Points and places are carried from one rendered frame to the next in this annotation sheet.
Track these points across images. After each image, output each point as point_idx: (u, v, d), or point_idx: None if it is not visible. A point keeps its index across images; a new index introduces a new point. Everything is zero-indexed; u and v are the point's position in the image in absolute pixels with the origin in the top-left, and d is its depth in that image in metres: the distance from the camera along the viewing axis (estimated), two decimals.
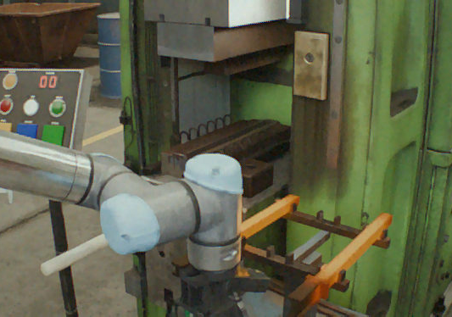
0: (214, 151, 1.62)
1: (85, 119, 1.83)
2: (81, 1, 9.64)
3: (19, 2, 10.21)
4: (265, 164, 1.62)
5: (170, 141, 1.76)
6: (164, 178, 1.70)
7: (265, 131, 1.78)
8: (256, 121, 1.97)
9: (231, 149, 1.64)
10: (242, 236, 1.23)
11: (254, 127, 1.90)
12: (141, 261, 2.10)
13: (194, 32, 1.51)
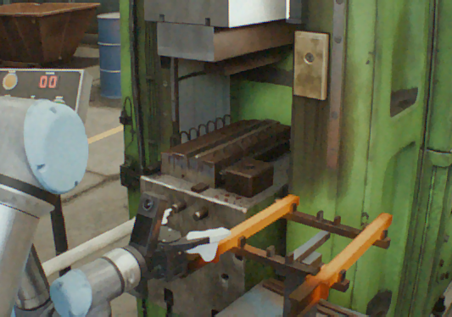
0: (214, 151, 1.62)
1: (85, 119, 1.83)
2: (81, 1, 9.64)
3: (19, 2, 10.21)
4: (265, 164, 1.62)
5: (170, 141, 1.76)
6: (164, 178, 1.70)
7: (265, 131, 1.78)
8: (256, 121, 1.97)
9: (231, 149, 1.64)
10: (242, 236, 1.23)
11: (254, 127, 1.90)
12: None
13: (194, 32, 1.51)
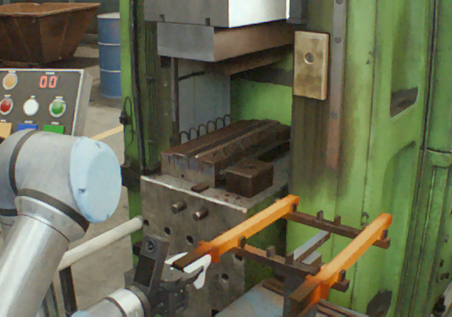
0: (214, 151, 1.62)
1: (85, 119, 1.83)
2: (81, 1, 9.64)
3: (19, 2, 10.21)
4: (265, 164, 1.62)
5: (170, 141, 1.76)
6: (164, 178, 1.70)
7: (265, 131, 1.78)
8: (256, 121, 1.97)
9: (231, 149, 1.64)
10: (242, 236, 1.23)
11: (254, 127, 1.90)
12: None
13: (194, 32, 1.51)
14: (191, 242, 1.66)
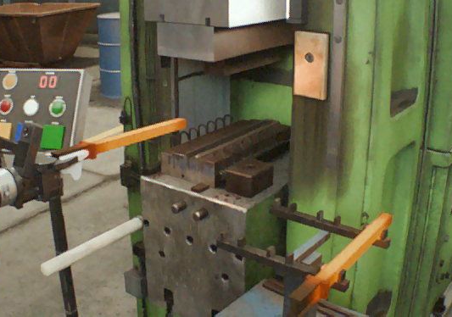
0: (214, 151, 1.62)
1: (85, 119, 1.83)
2: (81, 1, 9.64)
3: (19, 2, 10.21)
4: (265, 164, 1.62)
5: (170, 141, 1.76)
6: (164, 178, 1.70)
7: (265, 131, 1.78)
8: (256, 121, 1.97)
9: (231, 149, 1.64)
10: (242, 236, 1.23)
11: (254, 127, 1.90)
12: (141, 261, 2.10)
13: (194, 32, 1.51)
14: (191, 242, 1.66)
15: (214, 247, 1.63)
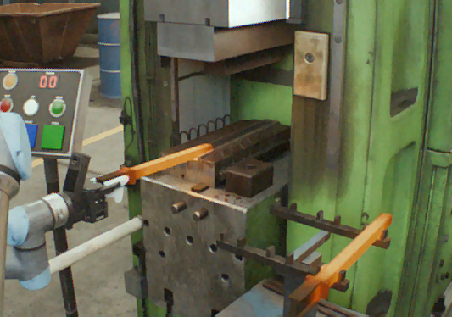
0: (214, 151, 1.62)
1: (85, 119, 1.83)
2: (81, 1, 9.64)
3: (19, 2, 10.21)
4: (265, 164, 1.62)
5: (170, 141, 1.76)
6: (164, 178, 1.70)
7: (265, 131, 1.78)
8: (256, 121, 1.97)
9: (231, 149, 1.64)
10: (242, 236, 1.23)
11: (254, 127, 1.90)
12: (141, 261, 2.10)
13: (194, 32, 1.51)
14: (191, 242, 1.66)
15: (214, 247, 1.63)
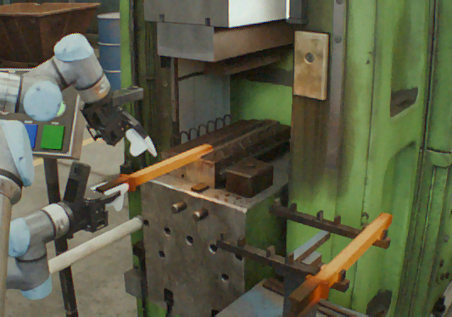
0: (214, 151, 1.62)
1: (85, 119, 1.83)
2: (81, 1, 9.64)
3: (19, 2, 10.21)
4: (265, 164, 1.62)
5: (170, 141, 1.76)
6: (164, 178, 1.70)
7: (265, 131, 1.78)
8: (256, 121, 1.97)
9: (231, 149, 1.64)
10: (242, 236, 1.23)
11: (254, 127, 1.90)
12: (141, 261, 2.10)
13: (194, 32, 1.51)
14: (191, 242, 1.66)
15: (214, 247, 1.63)
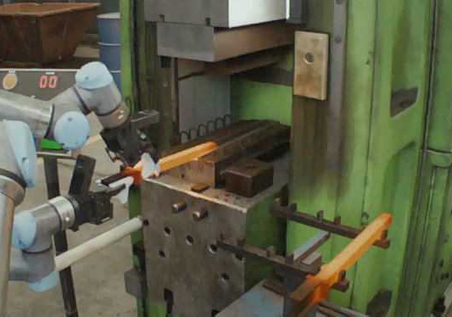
0: (214, 151, 1.62)
1: None
2: (81, 1, 9.64)
3: (19, 2, 10.21)
4: (265, 164, 1.62)
5: (170, 141, 1.76)
6: (164, 178, 1.70)
7: (265, 131, 1.78)
8: (256, 121, 1.97)
9: (231, 149, 1.64)
10: (242, 236, 1.23)
11: (254, 127, 1.90)
12: (141, 261, 2.10)
13: (194, 32, 1.51)
14: (191, 242, 1.66)
15: (214, 247, 1.63)
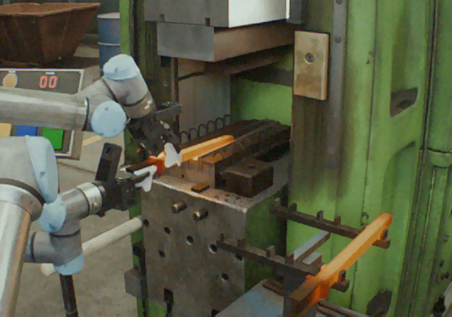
0: (214, 151, 1.62)
1: None
2: (81, 1, 9.64)
3: (19, 2, 10.21)
4: (265, 164, 1.62)
5: None
6: (164, 178, 1.70)
7: (265, 131, 1.78)
8: (256, 121, 1.97)
9: (231, 149, 1.64)
10: (242, 236, 1.23)
11: (254, 127, 1.90)
12: (141, 261, 2.10)
13: (194, 32, 1.51)
14: (191, 242, 1.66)
15: (214, 247, 1.63)
